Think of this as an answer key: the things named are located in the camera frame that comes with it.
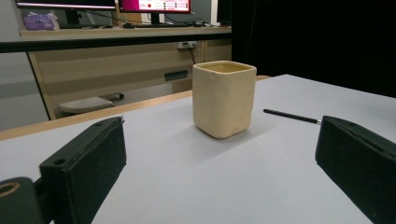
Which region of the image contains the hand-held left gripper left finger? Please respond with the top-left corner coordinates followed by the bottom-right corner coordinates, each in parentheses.
top-left (38, 116), bottom-right (128, 224)

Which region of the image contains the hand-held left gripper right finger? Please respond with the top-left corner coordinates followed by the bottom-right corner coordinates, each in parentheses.
top-left (315, 115), bottom-right (396, 224)

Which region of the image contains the black pen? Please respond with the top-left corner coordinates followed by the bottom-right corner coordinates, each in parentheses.
top-left (262, 108), bottom-right (322, 125)

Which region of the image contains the cream square ceramic cup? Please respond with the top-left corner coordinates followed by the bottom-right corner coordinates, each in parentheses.
top-left (191, 60), bottom-right (258, 140)

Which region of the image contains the wooden table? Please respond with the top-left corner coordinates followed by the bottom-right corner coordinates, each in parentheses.
top-left (0, 74), bottom-right (272, 142)

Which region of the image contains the grey footrest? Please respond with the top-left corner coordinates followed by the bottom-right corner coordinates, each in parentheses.
top-left (56, 92), bottom-right (125, 115)

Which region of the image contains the wooden office desk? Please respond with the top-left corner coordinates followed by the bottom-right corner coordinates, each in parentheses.
top-left (19, 26), bottom-right (233, 120)

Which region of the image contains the black curtain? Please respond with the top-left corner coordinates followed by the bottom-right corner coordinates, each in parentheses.
top-left (232, 0), bottom-right (396, 99)

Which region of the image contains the black keyboard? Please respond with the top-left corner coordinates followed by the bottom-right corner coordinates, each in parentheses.
top-left (59, 23), bottom-right (114, 30)

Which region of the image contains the purple tissue pack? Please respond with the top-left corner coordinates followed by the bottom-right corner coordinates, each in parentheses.
top-left (22, 12), bottom-right (60, 31)

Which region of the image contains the white power strip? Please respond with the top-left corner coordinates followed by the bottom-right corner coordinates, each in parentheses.
top-left (177, 41), bottom-right (199, 50)

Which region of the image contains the wide dark monitor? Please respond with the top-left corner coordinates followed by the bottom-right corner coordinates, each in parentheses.
top-left (14, 0), bottom-right (117, 26)

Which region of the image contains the monitor with pink screen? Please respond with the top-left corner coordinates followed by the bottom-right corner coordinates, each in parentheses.
top-left (119, 0), bottom-right (191, 26)

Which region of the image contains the dark narrow monitor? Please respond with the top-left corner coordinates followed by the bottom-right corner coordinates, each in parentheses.
top-left (217, 0), bottom-right (233, 26)

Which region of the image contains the black horizontal frame bar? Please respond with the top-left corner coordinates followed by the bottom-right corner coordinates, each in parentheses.
top-left (0, 32), bottom-right (233, 54)

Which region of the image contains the dark drawer handle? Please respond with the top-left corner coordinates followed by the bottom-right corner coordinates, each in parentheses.
top-left (163, 70), bottom-right (190, 82)

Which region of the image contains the black hanging cable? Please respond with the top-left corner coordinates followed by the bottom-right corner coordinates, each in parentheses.
top-left (186, 43), bottom-right (197, 65)

